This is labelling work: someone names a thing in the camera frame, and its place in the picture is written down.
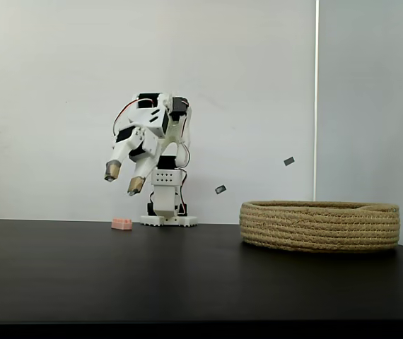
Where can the pink lego block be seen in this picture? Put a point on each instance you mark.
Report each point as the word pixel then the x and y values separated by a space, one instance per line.
pixel 122 224

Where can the white vertical corner trim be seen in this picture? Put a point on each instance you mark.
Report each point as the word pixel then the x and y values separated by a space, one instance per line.
pixel 316 106

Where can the dark tape piece on wall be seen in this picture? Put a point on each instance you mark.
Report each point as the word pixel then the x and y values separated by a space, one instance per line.
pixel 289 161
pixel 221 189

